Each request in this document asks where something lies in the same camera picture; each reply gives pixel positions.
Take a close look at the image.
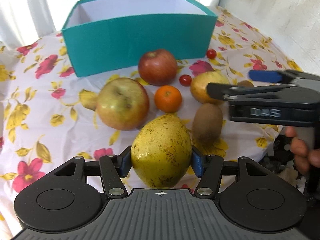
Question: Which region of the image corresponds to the yellow-green pear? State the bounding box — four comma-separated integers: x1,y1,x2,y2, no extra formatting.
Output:
190,71,230,105

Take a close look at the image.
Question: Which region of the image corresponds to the yellow mango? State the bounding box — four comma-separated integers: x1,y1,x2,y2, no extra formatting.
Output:
131,114,192,189

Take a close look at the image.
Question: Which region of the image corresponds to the person right hand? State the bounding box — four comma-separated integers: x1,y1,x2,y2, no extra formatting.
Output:
285,127,320,176

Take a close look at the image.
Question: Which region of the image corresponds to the brown kiwi far right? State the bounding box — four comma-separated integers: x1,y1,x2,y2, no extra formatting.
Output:
237,80,254,88

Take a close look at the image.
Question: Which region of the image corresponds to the brown kiwi near gripper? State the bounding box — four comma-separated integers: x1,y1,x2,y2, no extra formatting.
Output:
192,103,223,146

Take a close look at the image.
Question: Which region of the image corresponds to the cherry tomato by apple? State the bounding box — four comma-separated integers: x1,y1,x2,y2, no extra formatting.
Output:
179,74,193,87

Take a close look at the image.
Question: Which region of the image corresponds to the cherry tomato by box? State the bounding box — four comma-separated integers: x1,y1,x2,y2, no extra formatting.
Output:
206,49,217,60

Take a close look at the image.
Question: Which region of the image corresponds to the orange mandarin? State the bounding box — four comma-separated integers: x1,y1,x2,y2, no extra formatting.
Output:
154,85,183,113

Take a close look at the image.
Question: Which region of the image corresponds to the green-red apple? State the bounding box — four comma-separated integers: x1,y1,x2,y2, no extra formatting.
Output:
96,77,150,131

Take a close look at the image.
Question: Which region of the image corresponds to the red apple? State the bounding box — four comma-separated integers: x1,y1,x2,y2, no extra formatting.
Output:
138,49,178,86

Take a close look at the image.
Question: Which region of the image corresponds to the floral tablecloth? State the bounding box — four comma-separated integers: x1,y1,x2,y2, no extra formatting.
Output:
0,5,304,238

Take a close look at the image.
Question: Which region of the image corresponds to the teal cardboard box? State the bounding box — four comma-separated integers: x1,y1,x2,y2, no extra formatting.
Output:
62,0,217,77

